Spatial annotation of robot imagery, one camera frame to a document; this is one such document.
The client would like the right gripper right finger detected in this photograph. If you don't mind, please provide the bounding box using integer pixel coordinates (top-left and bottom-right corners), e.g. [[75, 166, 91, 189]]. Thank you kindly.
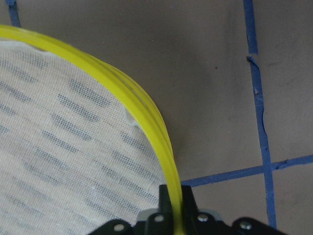
[[181, 186, 210, 235]]

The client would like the yellow steamer layer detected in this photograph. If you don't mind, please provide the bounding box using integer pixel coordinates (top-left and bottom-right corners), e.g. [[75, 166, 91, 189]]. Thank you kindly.
[[0, 25, 184, 235], [100, 61, 175, 168]]

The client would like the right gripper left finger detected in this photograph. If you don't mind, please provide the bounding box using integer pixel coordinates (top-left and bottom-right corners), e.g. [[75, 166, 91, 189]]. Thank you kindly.
[[144, 185, 174, 235]]

